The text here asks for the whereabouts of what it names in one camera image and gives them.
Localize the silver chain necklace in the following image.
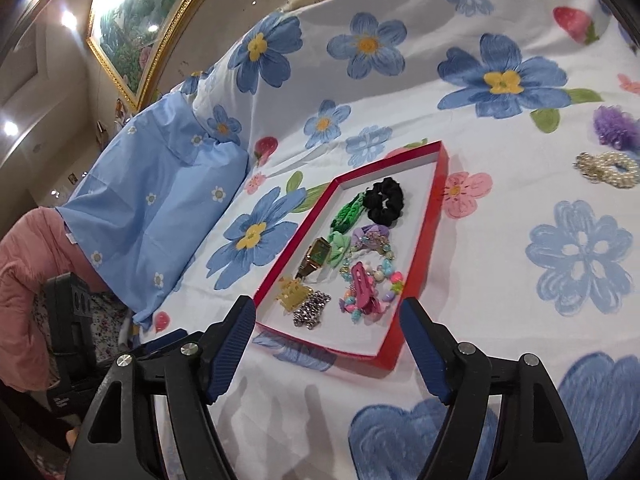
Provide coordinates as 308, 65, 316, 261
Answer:
292, 289, 332, 331

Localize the pink hair clip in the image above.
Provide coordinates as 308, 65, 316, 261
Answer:
350, 262, 386, 318

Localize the colourful bead bracelet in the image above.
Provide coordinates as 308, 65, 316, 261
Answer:
338, 250, 406, 323

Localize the green face wrist watch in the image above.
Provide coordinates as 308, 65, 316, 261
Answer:
295, 237, 331, 280

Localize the purple bow hair clip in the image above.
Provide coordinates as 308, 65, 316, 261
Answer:
350, 223, 390, 254

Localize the light green hair tie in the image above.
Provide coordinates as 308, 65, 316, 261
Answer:
326, 231, 354, 267

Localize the black scrunchie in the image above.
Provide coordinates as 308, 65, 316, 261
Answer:
362, 177, 405, 228

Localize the green braided hair tie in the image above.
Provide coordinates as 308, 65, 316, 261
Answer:
328, 190, 368, 235

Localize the red jewelry box tray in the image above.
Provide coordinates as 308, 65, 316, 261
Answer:
255, 142, 448, 370

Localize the blue pillow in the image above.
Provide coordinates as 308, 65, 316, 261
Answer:
58, 93, 250, 328

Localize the pink blanket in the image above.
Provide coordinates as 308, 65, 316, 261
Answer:
0, 207, 107, 392

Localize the pearl scrunchie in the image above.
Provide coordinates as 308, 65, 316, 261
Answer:
574, 152, 639, 190

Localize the purple fluffy scrunchie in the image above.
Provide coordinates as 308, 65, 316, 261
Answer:
593, 106, 639, 152

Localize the gold framed painting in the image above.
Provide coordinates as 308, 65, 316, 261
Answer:
87, 0, 204, 110

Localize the left camera box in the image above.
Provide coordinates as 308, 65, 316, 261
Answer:
44, 273, 104, 420

